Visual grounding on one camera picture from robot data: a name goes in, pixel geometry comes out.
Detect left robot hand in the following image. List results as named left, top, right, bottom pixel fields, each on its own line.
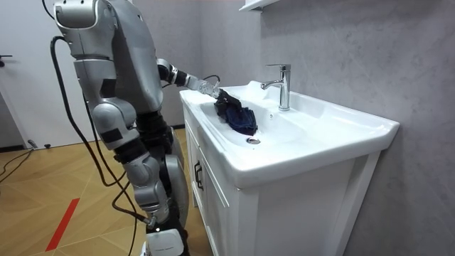
left=213, top=88, right=243, bottom=118

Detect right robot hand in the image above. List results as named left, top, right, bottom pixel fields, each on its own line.
left=141, top=228, right=186, bottom=256

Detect dark blue cloth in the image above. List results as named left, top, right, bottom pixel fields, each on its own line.
left=215, top=101, right=259, bottom=137

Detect robot legs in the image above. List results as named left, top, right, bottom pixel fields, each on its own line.
left=156, top=127, right=191, bottom=256

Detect chrome faucet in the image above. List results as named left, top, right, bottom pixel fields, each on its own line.
left=260, top=63, right=292, bottom=112

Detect robot body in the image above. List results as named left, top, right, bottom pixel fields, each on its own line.
left=106, top=0, right=176, bottom=161

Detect red floor tape strip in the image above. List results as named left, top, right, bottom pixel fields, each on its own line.
left=44, top=197, right=81, bottom=253

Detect white sink vanity cabinet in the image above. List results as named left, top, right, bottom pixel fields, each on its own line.
left=178, top=80, right=401, bottom=256

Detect white wall shelf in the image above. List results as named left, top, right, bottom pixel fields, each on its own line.
left=238, top=0, right=282, bottom=13

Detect black floor cable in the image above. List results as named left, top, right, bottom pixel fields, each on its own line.
left=0, top=147, right=35, bottom=184

